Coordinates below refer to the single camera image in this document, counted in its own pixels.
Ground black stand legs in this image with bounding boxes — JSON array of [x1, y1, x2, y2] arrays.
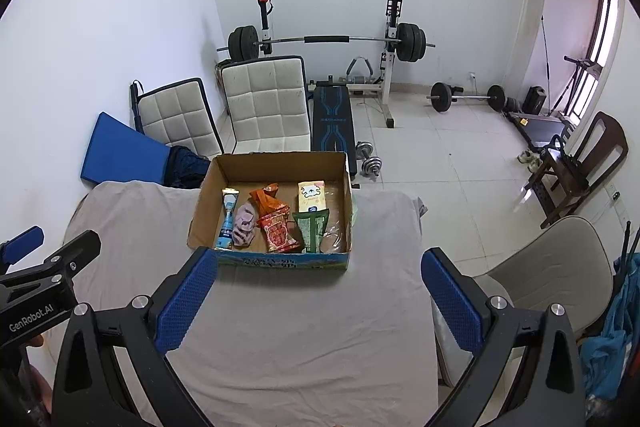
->
[[617, 222, 640, 268]]

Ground black speaker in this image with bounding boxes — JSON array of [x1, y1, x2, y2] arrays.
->
[[522, 86, 547, 115]]

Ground yellow tissue pack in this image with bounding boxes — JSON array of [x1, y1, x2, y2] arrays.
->
[[297, 179, 328, 214]]

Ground cardboard box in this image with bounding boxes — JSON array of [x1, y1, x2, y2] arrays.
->
[[188, 151, 353, 271]]

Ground grey exercise handle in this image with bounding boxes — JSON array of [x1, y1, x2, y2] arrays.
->
[[346, 57, 375, 84]]

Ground treadmill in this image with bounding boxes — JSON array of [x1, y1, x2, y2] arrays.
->
[[505, 56, 601, 152]]

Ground small white quilted chair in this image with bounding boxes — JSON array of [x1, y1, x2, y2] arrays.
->
[[132, 78, 224, 158]]

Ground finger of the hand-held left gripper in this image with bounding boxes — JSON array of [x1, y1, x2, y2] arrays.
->
[[0, 230, 102, 295], [0, 226, 45, 264]]

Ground green snack packet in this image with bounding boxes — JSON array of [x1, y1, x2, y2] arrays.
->
[[292, 208, 331, 254]]

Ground grey office chair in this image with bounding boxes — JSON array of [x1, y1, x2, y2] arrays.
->
[[432, 216, 615, 388]]

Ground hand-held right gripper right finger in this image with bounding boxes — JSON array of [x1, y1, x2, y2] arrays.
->
[[421, 248, 586, 427]]

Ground brown wooden chair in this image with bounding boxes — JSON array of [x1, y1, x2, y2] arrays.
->
[[529, 111, 629, 229]]

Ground black blue weight bench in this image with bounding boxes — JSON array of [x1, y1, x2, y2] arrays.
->
[[306, 79, 360, 178]]

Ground red snack packet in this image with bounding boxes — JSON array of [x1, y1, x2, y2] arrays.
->
[[256, 212, 303, 254]]

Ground pair of light shoes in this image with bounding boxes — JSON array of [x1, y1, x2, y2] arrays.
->
[[517, 149, 542, 172]]

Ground blue foam mat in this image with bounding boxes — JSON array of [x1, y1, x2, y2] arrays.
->
[[80, 112, 173, 188]]

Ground white squat rack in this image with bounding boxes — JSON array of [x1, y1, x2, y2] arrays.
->
[[257, 0, 403, 128]]

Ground person's left hand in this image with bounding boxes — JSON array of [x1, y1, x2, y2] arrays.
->
[[25, 336, 53, 413]]

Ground clear plastic wrap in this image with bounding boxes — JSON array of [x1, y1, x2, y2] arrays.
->
[[320, 227, 348, 254]]

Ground window frame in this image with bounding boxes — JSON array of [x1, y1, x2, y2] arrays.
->
[[587, 0, 626, 118]]

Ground dark blue cloth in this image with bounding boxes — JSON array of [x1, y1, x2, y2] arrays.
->
[[165, 146, 212, 190]]

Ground short barbell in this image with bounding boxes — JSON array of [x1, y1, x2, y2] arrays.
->
[[426, 82, 506, 114]]

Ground purple white small packet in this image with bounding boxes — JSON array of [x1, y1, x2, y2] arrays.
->
[[232, 203, 258, 248]]

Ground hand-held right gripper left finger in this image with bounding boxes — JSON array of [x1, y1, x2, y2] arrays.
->
[[52, 246, 218, 427]]

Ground blue clothing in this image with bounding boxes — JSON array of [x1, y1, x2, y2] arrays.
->
[[582, 252, 640, 400]]

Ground barbell with black plates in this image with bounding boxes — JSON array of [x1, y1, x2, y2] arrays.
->
[[216, 23, 436, 62]]

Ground orange snack packet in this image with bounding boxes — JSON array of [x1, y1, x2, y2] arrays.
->
[[248, 183, 291, 217]]

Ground large white quilted chair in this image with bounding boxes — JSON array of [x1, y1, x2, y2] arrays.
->
[[220, 55, 312, 155]]

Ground blue white tube packet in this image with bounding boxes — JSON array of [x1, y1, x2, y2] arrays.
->
[[215, 188, 240, 251]]

